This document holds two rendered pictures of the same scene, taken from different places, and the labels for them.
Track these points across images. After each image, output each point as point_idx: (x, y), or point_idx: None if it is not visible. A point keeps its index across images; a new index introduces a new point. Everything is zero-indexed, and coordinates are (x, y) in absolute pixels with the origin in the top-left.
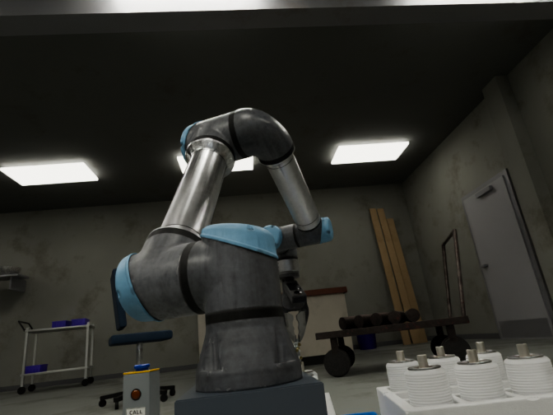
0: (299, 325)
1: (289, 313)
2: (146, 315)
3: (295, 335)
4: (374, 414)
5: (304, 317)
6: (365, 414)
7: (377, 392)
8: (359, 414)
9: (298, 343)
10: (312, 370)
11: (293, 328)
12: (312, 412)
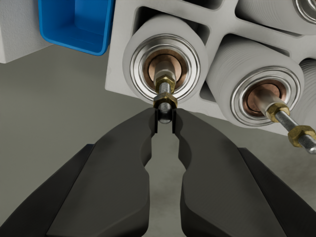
0: (140, 139)
1: (231, 234)
2: None
3: (178, 111)
4: (45, 31)
5: (79, 178)
6: (59, 40)
7: (10, 55)
8: (70, 43)
9: (165, 95)
10: (136, 48)
11: (187, 131)
12: None
